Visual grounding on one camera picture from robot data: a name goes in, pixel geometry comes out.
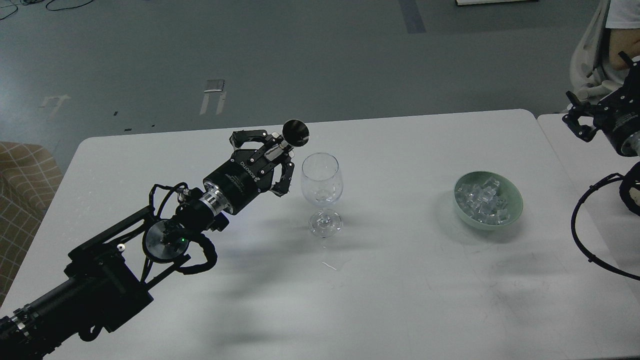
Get tan checkered cushion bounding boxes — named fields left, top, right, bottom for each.
left=0, top=141, right=63, bottom=302

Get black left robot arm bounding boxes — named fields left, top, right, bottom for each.
left=1, top=120, right=310, bottom=360

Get green bowl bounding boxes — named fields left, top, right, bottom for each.
left=452, top=171, right=524, bottom=231

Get steel double jigger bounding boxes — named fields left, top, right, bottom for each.
left=278, top=119, right=310, bottom=151

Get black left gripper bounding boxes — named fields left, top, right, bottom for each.
left=202, top=130, right=295, bottom=215

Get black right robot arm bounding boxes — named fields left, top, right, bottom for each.
left=561, top=52, right=639, bottom=283

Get clear ice cubes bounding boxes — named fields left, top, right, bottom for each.
left=454, top=177, right=511, bottom=226

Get person in white shirt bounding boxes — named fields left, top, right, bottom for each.
left=601, top=0, right=640, bottom=84

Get clear wine glass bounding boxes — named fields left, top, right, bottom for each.
left=301, top=152, right=344, bottom=239

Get black floor cable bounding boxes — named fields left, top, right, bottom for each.
left=0, top=0, right=96, bottom=21

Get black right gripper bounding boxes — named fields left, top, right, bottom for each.
left=562, top=51, right=640, bottom=157

